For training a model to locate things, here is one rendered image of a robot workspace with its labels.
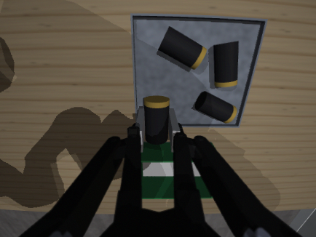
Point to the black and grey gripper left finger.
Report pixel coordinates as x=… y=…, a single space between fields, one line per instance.
x=72 y=214

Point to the green open box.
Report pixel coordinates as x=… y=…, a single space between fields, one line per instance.
x=157 y=178

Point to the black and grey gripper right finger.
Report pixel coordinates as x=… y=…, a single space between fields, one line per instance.
x=245 y=215

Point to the grey square tray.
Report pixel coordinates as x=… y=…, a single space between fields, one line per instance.
x=155 y=73

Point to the black battery with gold end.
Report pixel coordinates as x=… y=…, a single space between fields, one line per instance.
x=215 y=107
x=226 y=64
x=182 y=48
x=156 y=109

